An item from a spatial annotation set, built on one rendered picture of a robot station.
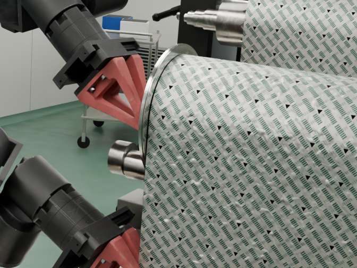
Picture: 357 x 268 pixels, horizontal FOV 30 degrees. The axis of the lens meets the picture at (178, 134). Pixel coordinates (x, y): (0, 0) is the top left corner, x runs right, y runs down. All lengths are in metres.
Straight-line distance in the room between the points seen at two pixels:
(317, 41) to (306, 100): 0.23
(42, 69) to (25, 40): 0.38
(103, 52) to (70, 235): 0.19
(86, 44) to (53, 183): 0.15
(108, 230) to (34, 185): 0.09
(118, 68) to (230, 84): 0.14
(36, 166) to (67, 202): 0.05
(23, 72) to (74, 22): 5.50
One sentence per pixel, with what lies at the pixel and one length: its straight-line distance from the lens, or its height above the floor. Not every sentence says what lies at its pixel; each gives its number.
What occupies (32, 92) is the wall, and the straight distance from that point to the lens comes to 6.39.
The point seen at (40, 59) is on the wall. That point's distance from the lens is 6.42.
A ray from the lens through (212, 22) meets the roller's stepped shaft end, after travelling 0.93.
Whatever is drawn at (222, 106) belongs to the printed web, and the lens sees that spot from 0.62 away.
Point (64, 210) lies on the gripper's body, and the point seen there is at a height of 1.15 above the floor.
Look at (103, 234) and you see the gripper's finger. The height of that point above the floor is 1.13.
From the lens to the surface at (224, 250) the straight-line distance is 0.65.
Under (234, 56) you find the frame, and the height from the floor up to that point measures 1.27.
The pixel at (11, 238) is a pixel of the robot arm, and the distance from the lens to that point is 0.76.
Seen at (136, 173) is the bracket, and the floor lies 1.17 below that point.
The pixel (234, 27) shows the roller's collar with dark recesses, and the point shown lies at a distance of 0.91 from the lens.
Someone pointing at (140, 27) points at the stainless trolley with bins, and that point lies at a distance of 5.31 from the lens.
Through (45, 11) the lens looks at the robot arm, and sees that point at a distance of 0.77.
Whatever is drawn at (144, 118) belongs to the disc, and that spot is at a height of 1.26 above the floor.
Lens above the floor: 1.39
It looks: 13 degrees down
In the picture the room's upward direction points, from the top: 5 degrees clockwise
